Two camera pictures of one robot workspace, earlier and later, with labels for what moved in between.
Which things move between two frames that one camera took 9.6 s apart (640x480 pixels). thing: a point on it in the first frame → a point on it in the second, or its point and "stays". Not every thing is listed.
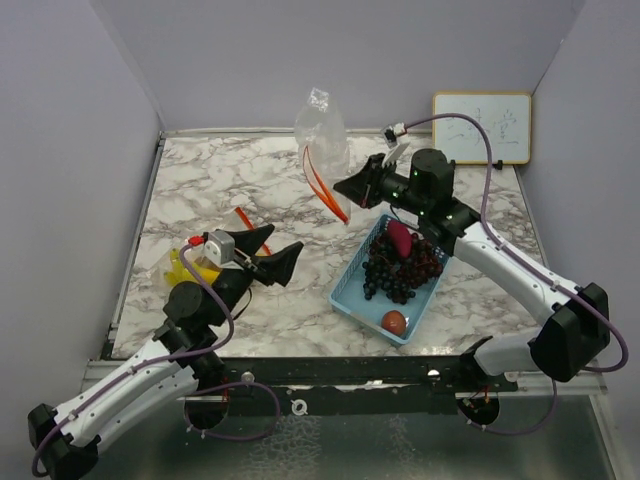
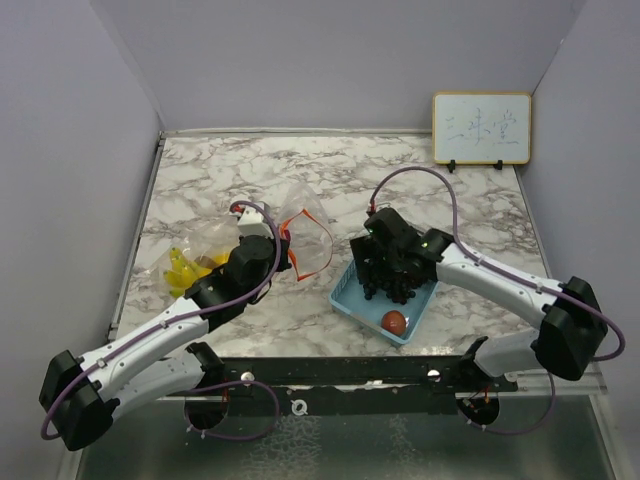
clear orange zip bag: (323, 143) → (307, 224)
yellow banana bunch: (179, 273) stays
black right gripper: (359, 186) → (365, 247)
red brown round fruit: (394, 321) stays
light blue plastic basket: (348, 296) stays
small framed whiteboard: (505, 116) stays
